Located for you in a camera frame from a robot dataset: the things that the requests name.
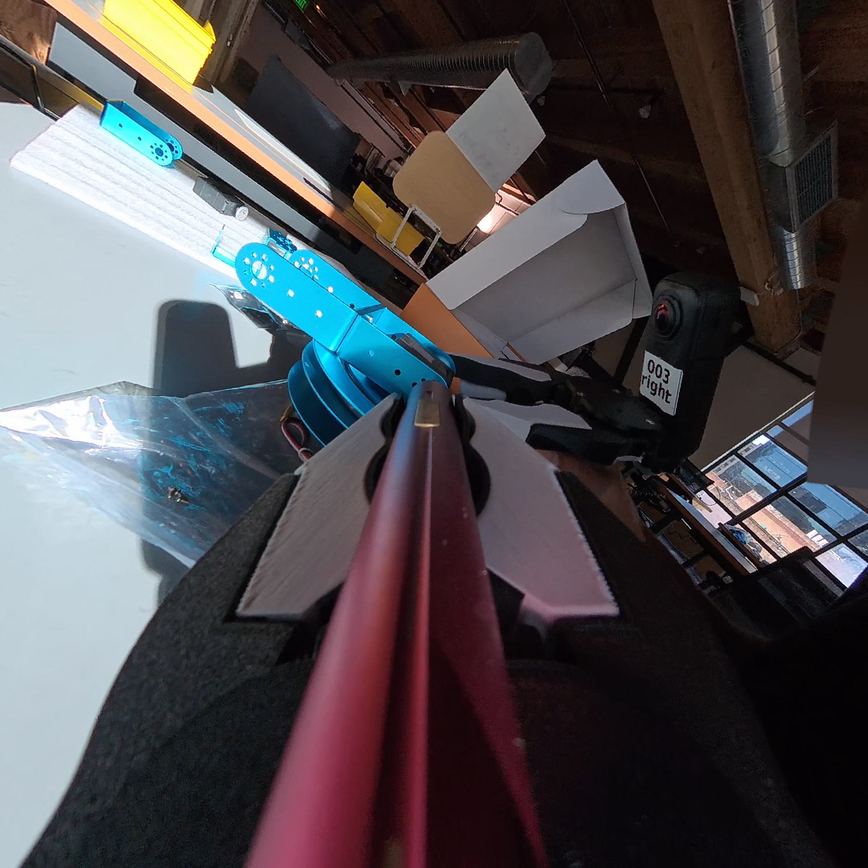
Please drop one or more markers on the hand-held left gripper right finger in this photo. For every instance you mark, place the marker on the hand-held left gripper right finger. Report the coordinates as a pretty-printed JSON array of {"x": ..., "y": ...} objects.
[{"x": 542, "y": 536}]

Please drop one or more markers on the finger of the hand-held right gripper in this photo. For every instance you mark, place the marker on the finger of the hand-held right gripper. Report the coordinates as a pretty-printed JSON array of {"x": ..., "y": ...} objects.
[
  {"x": 522, "y": 380},
  {"x": 536, "y": 420}
]

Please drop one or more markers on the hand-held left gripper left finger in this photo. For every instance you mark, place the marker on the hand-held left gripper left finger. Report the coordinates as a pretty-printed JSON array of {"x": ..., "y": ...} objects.
[{"x": 298, "y": 542}]

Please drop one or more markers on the red electric screwdriver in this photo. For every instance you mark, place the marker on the red electric screwdriver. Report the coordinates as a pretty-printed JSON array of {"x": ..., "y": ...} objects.
[{"x": 420, "y": 644}]

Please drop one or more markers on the blue toy robot arm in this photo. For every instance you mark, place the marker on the blue toy robot arm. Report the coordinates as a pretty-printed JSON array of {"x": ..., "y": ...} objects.
[{"x": 366, "y": 346}]

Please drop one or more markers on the large clear plastic bag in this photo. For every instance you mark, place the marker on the large clear plastic bag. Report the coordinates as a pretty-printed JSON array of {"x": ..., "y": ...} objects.
[{"x": 102, "y": 441}]

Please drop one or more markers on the white desk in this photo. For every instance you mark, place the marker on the white desk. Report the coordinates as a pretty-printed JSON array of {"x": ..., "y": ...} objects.
[{"x": 68, "y": 305}]

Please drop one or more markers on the open white cardboard box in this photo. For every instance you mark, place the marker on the open white cardboard box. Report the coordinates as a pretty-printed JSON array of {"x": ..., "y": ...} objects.
[{"x": 542, "y": 271}]

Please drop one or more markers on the large paned window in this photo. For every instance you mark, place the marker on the large paned window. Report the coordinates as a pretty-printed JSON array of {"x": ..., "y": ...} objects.
[{"x": 800, "y": 502}]

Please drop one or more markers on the plywood chair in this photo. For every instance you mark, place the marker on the plywood chair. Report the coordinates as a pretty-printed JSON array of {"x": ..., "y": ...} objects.
[{"x": 441, "y": 183}]

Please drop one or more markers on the group of small screw bags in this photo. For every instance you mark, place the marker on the group of small screw bags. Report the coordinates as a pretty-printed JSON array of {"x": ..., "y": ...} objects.
[{"x": 247, "y": 308}]

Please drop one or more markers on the white board sheet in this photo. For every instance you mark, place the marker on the white board sheet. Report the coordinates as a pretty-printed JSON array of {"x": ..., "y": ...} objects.
[{"x": 502, "y": 129}]

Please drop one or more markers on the black flat panel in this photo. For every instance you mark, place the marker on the black flat panel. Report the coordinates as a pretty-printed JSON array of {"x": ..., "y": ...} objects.
[{"x": 298, "y": 122}]

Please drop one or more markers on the grey servo motor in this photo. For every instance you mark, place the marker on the grey servo motor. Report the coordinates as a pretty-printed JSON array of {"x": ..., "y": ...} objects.
[{"x": 217, "y": 196}]

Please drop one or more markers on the white foam sheet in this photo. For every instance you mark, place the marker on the white foam sheet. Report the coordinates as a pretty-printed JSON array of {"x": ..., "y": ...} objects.
[{"x": 102, "y": 176}]

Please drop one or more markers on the silver ceiling duct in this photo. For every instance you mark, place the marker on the silver ceiling duct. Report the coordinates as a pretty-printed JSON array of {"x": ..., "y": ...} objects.
[{"x": 780, "y": 102}]

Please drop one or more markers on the grey corrugated duct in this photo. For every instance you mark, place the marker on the grey corrugated duct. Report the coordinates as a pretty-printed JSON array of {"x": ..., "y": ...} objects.
[{"x": 441, "y": 64}]

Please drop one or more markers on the blue round-ended metal bracket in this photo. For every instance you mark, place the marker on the blue round-ended metal bracket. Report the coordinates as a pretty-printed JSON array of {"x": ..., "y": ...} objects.
[{"x": 135, "y": 132}]

